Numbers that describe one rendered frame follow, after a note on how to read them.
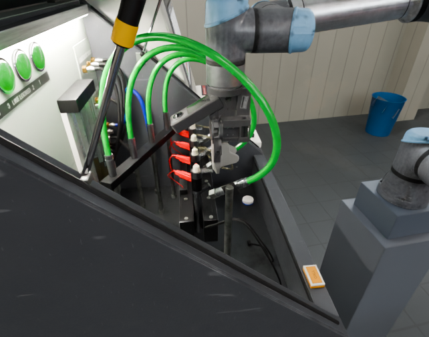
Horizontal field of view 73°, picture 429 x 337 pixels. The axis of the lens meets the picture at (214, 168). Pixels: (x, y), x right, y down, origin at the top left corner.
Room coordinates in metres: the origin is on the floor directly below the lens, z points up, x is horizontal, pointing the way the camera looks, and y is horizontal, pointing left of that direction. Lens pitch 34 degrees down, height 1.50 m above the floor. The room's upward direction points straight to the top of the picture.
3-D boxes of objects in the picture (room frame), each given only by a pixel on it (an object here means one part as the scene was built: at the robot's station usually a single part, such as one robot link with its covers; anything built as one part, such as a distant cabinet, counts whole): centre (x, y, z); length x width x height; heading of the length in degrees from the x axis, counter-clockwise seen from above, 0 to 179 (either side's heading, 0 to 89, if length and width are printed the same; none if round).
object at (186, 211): (0.71, 0.06, 0.91); 0.34 x 0.10 x 0.15; 6
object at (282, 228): (0.62, -0.19, 0.87); 0.62 x 0.04 x 0.16; 6
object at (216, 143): (0.55, 0.00, 1.20); 0.05 x 0.02 x 0.09; 6
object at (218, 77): (0.58, -0.02, 1.34); 0.08 x 0.08 x 0.05
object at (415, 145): (0.75, -0.62, 1.07); 0.13 x 0.12 x 0.14; 4
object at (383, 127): (3.02, -1.86, 0.22); 0.37 x 0.34 x 0.45; 102
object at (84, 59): (0.81, 0.33, 1.20); 0.13 x 0.03 x 0.31; 6
